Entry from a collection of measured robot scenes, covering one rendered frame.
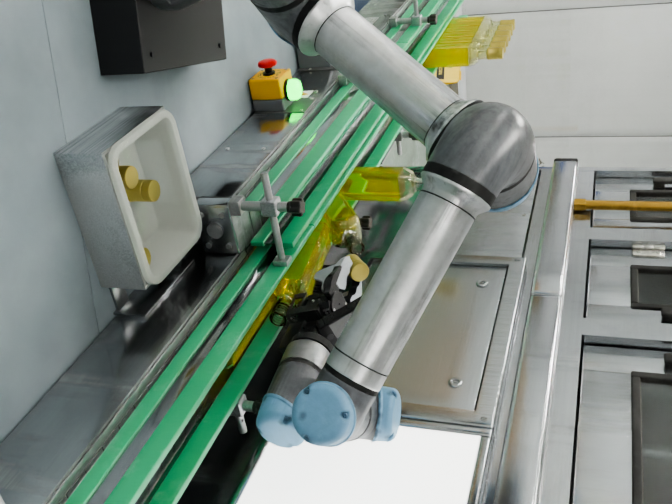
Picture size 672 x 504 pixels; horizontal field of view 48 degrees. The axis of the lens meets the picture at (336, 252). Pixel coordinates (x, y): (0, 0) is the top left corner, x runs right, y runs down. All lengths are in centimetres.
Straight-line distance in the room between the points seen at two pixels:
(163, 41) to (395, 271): 53
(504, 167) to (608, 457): 47
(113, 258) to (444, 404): 54
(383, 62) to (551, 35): 616
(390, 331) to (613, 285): 71
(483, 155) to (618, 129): 665
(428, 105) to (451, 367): 44
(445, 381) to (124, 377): 50
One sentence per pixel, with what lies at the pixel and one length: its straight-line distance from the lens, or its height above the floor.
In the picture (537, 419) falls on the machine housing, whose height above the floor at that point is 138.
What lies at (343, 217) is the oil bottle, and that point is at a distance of 140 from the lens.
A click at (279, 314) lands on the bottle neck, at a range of 121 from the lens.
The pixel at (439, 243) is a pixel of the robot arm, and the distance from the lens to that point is 90.
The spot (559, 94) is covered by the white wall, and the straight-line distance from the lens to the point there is 743.
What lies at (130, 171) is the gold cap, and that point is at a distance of 113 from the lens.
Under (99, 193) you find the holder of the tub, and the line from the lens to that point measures 109.
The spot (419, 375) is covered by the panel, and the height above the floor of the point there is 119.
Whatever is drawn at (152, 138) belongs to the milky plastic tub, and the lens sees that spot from 120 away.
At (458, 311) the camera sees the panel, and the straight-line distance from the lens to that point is 138.
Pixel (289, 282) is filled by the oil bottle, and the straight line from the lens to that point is 125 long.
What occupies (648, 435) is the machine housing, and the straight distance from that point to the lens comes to 123.
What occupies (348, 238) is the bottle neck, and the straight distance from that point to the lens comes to 136.
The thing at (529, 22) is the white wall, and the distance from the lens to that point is 724.
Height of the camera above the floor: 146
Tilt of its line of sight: 20 degrees down
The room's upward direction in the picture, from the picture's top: 93 degrees clockwise
